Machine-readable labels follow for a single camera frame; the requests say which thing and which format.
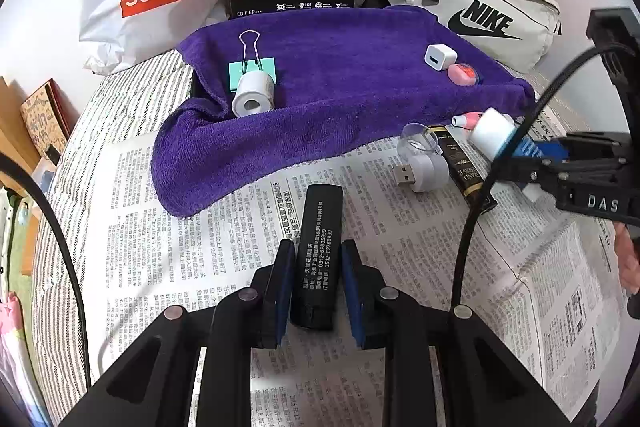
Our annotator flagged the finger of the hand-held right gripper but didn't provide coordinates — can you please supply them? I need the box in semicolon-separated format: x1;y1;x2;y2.
547;132;640;164
492;154;563;190

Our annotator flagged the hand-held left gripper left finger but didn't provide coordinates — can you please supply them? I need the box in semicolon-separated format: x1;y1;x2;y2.
60;239;297;427

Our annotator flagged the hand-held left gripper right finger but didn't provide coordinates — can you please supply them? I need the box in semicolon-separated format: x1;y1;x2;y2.
340;239;571;427

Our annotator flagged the black rectangular battery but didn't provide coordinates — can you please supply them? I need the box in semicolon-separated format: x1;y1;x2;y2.
290;184;345;332

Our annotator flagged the white bottle blue label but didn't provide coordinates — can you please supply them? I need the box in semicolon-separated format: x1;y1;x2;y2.
470;107;556;204

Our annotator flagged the black and gold tube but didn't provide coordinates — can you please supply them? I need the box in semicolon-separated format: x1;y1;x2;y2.
425;124;498;210

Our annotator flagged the pink highlighter pen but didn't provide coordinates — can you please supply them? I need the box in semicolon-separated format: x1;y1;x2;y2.
451;111;516;132

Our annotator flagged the white usb night light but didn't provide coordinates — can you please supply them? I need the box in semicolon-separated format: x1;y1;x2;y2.
391;152;448;194

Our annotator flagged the clear plastic cap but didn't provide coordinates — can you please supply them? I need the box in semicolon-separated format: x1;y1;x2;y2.
397;123;441;160

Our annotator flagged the pink round eraser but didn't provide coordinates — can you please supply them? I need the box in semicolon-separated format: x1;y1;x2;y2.
446;63;483;86

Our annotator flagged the white charger plug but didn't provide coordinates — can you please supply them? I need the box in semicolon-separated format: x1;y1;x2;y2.
425;43;458;72

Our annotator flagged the white tape roll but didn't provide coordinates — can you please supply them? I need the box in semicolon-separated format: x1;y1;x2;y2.
231;71;276;118

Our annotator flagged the green binder clip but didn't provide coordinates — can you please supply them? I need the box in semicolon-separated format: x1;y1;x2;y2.
227;31;278;95

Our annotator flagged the person's right hand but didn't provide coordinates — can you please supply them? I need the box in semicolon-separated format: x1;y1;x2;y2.
614;222;640;300

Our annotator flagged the newspaper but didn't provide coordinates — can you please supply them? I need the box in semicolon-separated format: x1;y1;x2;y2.
87;104;621;427

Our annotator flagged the purple towel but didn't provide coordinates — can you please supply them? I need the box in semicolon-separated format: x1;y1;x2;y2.
150;4;537;220

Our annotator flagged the green blanket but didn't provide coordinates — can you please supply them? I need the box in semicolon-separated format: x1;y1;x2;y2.
0;212;38;278

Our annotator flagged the pink cloth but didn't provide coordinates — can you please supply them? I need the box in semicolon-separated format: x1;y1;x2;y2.
0;292;36;413

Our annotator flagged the brown patterned notebook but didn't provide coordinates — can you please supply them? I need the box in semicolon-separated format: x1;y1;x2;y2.
20;79;81;152

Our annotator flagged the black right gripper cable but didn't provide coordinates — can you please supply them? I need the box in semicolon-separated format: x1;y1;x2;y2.
450;46;640;313

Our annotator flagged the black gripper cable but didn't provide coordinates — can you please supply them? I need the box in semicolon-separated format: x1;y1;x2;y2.
0;155;92;390
450;46;640;313

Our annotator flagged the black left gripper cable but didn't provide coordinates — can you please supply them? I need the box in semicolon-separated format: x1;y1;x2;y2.
0;155;92;390

